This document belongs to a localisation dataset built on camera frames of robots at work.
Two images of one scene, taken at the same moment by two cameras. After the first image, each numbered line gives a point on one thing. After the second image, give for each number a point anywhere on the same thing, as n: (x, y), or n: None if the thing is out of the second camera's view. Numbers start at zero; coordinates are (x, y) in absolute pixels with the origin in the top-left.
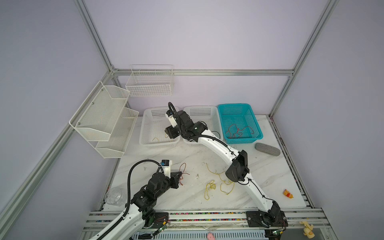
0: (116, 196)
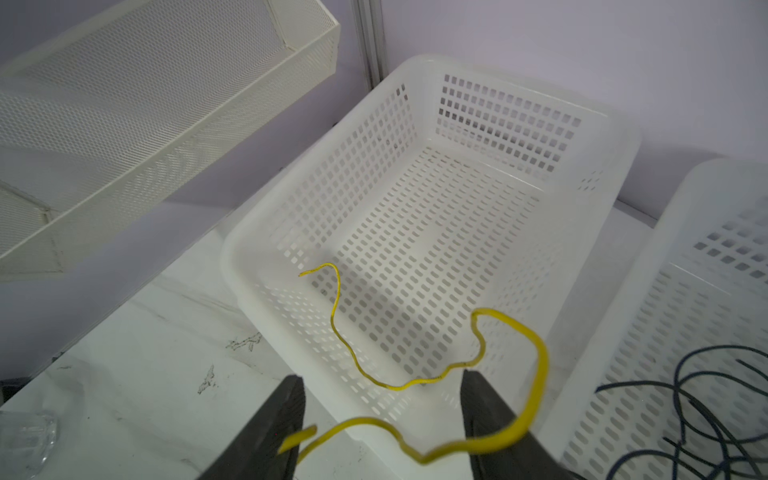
0: (26, 440)
